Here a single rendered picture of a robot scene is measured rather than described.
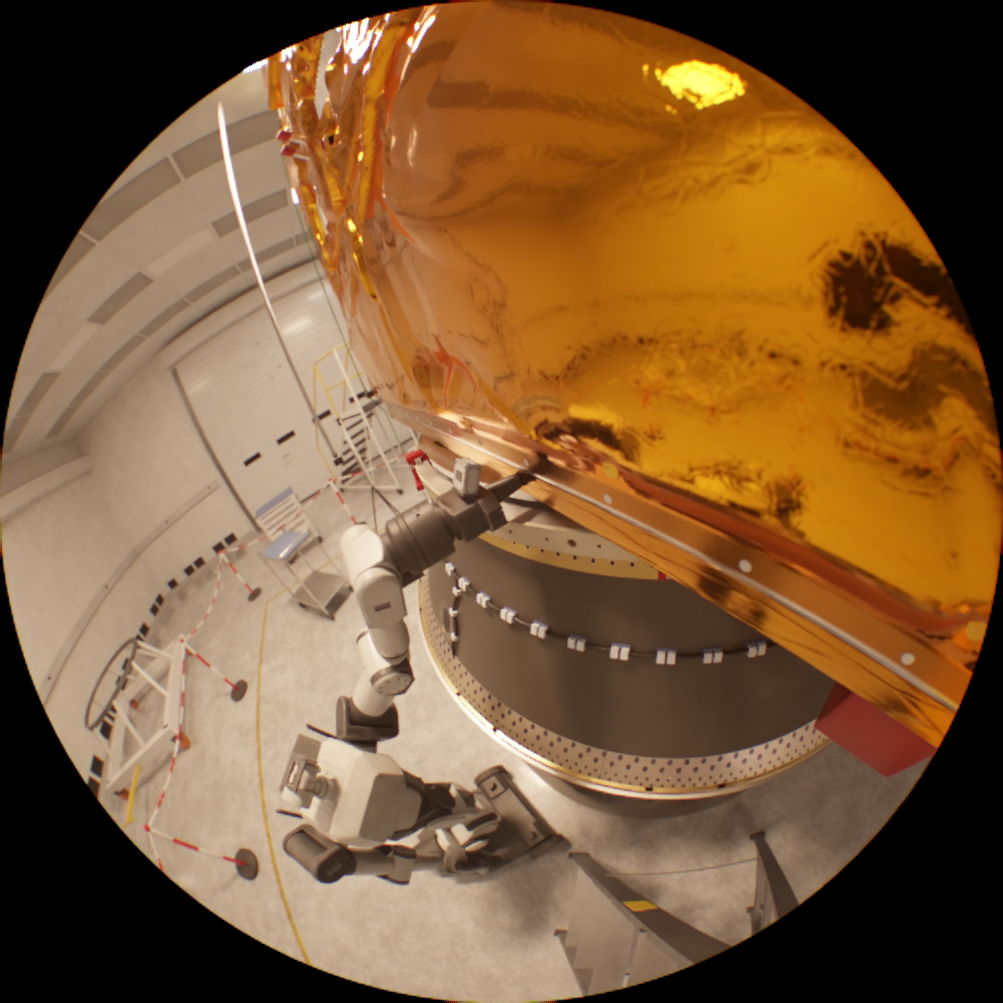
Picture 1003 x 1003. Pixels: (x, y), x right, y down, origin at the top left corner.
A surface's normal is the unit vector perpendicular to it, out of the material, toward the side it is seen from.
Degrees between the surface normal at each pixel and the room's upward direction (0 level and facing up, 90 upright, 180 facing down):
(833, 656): 90
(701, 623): 62
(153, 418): 90
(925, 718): 90
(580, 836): 0
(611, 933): 0
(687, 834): 0
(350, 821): 39
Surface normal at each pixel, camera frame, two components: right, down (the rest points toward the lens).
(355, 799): 0.33, -0.67
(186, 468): 0.49, 0.32
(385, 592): 0.54, 0.52
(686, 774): -0.43, -0.19
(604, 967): -0.31, -0.81
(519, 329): -0.84, 0.48
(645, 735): -0.48, 0.15
